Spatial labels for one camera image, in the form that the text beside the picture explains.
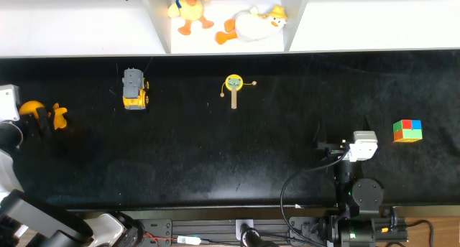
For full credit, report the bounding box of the yellow rubber duck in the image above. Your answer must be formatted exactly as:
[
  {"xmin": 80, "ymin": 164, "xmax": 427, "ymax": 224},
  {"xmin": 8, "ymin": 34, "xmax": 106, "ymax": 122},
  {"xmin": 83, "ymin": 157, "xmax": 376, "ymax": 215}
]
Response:
[{"xmin": 19, "ymin": 100, "xmax": 69, "ymax": 131}]

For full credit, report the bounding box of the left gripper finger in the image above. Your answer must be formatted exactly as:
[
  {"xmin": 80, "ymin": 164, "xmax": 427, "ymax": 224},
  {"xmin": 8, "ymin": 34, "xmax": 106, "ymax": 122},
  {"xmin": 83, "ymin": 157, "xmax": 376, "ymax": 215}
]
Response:
[{"xmin": 34, "ymin": 106, "xmax": 55, "ymax": 131}]

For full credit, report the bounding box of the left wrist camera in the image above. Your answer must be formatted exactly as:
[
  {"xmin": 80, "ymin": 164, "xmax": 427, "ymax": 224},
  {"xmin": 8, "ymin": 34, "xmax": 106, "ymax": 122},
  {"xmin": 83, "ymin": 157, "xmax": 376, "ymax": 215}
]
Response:
[{"xmin": 0, "ymin": 84, "xmax": 21, "ymax": 123}]

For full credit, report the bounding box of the white shelf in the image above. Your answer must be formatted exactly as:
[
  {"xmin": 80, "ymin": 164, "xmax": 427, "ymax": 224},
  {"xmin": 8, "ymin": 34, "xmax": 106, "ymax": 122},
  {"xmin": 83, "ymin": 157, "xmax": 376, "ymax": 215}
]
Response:
[{"xmin": 0, "ymin": 0, "xmax": 460, "ymax": 58}]

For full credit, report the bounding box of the yellow rattle drum toy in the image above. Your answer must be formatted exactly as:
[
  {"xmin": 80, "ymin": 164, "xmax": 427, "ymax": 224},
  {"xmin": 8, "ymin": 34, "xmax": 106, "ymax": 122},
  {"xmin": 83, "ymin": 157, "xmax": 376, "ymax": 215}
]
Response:
[{"xmin": 219, "ymin": 73, "xmax": 258, "ymax": 110}]

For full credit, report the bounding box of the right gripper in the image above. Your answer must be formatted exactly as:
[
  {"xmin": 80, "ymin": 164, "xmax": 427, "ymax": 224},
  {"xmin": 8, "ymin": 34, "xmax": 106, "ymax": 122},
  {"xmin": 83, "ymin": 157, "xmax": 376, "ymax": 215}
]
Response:
[{"xmin": 316, "ymin": 114, "xmax": 371, "ymax": 158}]

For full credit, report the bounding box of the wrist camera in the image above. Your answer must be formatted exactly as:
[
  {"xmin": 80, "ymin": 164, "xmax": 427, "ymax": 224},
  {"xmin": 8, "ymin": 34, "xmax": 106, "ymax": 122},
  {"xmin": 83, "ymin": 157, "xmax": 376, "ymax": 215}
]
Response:
[
  {"xmin": 0, "ymin": 84, "xmax": 21, "ymax": 123},
  {"xmin": 347, "ymin": 131, "xmax": 379, "ymax": 163}
]

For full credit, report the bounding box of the grey and yellow toy truck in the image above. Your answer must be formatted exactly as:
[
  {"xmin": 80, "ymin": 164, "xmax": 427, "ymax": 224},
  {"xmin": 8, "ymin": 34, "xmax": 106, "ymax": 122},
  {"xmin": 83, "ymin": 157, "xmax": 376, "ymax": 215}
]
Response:
[{"xmin": 121, "ymin": 67, "xmax": 151, "ymax": 111}]

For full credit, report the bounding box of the white plush goose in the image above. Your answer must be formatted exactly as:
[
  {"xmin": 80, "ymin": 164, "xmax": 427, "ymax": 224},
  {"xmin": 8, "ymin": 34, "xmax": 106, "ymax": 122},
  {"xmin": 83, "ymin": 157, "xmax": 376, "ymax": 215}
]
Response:
[{"xmin": 214, "ymin": 4, "xmax": 288, "ymax": 46}]

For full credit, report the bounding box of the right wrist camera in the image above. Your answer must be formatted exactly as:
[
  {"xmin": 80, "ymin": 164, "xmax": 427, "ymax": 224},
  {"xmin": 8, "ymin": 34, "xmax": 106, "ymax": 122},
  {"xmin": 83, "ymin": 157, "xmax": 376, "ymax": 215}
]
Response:
[{"xmin": 347, "ymin": 131, "xmax": 379, "ymax": 163}]

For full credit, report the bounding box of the yellow plush duck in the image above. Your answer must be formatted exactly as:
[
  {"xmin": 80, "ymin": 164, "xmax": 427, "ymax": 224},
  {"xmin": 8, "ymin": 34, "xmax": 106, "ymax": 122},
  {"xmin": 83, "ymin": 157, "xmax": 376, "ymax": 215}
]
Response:
[{"xmin": 167, "ymin": 0, "xmax": 216, "ymax": 37}]

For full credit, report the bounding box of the many-coloured puzzle cube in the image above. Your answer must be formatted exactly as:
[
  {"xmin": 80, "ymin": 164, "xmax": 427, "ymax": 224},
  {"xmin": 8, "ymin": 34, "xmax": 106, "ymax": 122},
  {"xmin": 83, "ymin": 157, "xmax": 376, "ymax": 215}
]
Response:
[{"xmin": 392, "ymin": 118, "xmax": 424, "ymax": 144}]

